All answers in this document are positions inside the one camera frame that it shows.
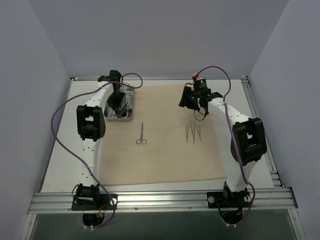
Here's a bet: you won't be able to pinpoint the stainless steel instrument tray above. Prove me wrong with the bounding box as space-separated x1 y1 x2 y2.
104 85 135 122

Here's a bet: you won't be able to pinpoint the long steel tweezers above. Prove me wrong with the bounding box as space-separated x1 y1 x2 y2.
190 121 196 143

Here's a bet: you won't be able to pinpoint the short steel tweezers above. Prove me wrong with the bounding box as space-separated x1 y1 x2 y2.
196 124 202 141

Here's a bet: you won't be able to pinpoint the steel surgical scissors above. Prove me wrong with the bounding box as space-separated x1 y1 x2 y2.
136 122 147 145

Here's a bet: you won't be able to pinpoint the beige cloth wrap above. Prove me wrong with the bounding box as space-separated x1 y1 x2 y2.
98 85 226 186

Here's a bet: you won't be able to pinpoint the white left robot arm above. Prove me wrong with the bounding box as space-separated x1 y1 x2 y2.
76 70 125 189

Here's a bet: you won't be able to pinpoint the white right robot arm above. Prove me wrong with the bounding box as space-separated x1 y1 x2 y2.
178 83 267 207

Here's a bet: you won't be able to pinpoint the steel forceps clamp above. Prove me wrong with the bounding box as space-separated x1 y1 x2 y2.
110 99 129 118

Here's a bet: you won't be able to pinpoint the aluminium back rail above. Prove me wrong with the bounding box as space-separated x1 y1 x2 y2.
70 75 249 82

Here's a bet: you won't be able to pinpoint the aluminium rail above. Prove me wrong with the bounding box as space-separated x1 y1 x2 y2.
240 75 284 189
70 75 249 82

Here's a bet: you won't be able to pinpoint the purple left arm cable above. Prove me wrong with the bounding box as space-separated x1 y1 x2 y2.
51 72 144 229

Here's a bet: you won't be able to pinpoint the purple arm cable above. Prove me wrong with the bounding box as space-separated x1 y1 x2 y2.
193 66 256 222
51 72 144 229

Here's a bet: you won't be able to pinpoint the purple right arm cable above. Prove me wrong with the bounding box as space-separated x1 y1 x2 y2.
193 66 256 222

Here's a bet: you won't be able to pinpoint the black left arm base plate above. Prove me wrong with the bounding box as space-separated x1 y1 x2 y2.
71 193 118 211

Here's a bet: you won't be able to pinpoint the aluminium front rail frame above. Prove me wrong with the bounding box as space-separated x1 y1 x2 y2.
27 188 298 214

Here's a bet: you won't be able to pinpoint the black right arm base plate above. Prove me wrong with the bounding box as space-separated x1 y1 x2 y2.
206 190 252 209

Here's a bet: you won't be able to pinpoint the aluminium right side rail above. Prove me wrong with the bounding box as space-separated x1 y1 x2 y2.
240 75 284 189

